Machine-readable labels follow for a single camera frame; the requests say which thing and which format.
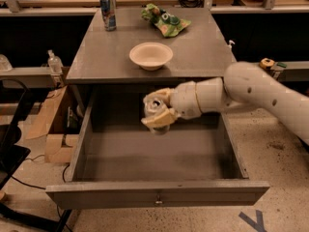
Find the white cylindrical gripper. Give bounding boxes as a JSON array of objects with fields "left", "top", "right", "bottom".
[{"left": 141, "top": 81, "right": 202, "bottom": 129}]

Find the white 7up soda can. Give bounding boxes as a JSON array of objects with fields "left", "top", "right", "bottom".
[{"left": 144, "top": 98, "right": 170, "bottom": 135}]

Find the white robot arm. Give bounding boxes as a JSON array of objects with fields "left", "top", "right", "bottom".
[{"left": 142, "top": 62, "right": 309, "bottom": 144}]

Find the grey cabinet counter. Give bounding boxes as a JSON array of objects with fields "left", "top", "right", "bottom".
[{"left": 65, "top": 6, "right": 239, "bottom": 111}]

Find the grey open top drawer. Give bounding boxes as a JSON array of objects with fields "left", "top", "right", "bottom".
[{"left": 46, "top": 93, "right": 269, "bottom": 210}]

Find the white pump bottle top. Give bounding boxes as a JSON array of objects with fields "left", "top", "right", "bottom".
[{"left": 228, "top": 40, "right": 236, "bottom": 50}]

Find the blue tall energy drink can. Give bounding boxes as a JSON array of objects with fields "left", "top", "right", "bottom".
[{"left": 99, "top": 0, "right": 117, "bottom": 31}]

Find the white paper bowl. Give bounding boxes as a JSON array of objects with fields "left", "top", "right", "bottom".
[{"left": 129, "top": 43, "right": 173, "bottom": 71}]

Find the green crumpled chip bag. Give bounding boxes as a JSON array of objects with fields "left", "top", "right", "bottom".
[{"left": 141, "top": 3, "right": 191, "bottom": 38}]

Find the clear plastic water bottle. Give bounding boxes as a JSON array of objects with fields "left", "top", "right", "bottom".
[{"left": 47, "top": 50, "right": 63, "bottom": 73}]

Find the brown cardboard box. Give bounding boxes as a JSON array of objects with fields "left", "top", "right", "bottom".
[{"left": 26, "top": 86, "right": 78, "bottom": 163}]

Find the blue floor tape mark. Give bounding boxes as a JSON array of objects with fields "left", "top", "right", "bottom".
[{"left": 239, "top": 210, "right": 267, "bottom": 232}]

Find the clear plastic bottle far left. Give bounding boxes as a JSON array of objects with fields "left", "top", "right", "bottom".
[{"left": 0, "top": 54, "right": 13, "bottom": 72}]

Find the small metal drawer handle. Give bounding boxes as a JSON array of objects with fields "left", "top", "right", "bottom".
[{"left": 154, "top": 194, "right": 163, "bottom": 205}]

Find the black chair frame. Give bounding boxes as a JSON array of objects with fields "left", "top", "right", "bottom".
[{"left": 0, "top": 78, "right": 71, "bottom": 232}]

